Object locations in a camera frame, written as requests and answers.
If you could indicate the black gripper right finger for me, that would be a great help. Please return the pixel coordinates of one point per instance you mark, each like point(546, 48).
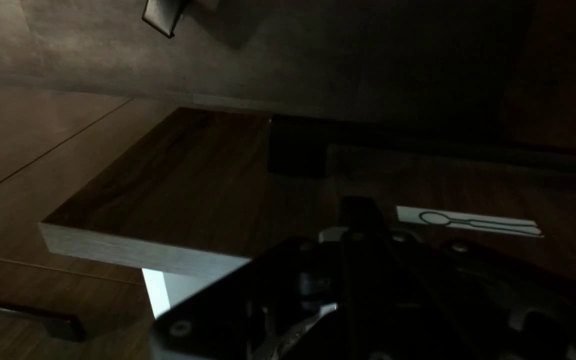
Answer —
point(474, 306)

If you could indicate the white drawer label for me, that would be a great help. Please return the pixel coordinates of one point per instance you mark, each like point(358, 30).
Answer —
point(469, 221)

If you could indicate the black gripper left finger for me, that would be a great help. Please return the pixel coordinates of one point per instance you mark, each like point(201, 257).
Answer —
point(288, 300)

